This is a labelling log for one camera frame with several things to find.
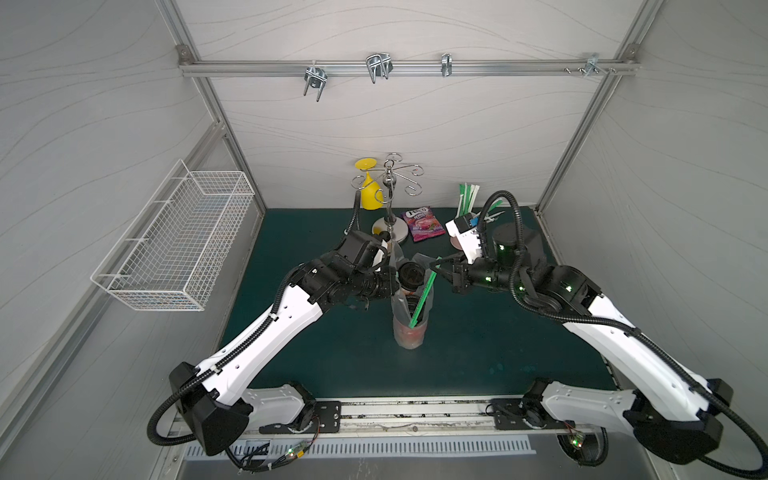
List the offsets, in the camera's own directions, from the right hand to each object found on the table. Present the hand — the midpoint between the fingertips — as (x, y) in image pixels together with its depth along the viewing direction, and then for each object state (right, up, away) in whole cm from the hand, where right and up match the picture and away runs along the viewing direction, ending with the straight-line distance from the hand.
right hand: (431, 264), depth 62 cm
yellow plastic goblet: (-16, +20, +48) cm, 54 cm away
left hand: (-7, -6, +7) cm, 12 cm away
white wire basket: (-60, +3, +7) cm, 60 cm away
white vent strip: (-37, -45, +7) cm, 59 cm away
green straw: (-1, -7, +3) cm, 7 cm away
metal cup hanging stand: (-9, +25, +28) cm, 39 cm away
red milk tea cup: (-3, -5, +17) cm, 18 cm away
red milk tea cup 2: (-4, -22, +19) cm, 29 cm away
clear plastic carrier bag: (-6, -12, +7) cm, 15 cm away
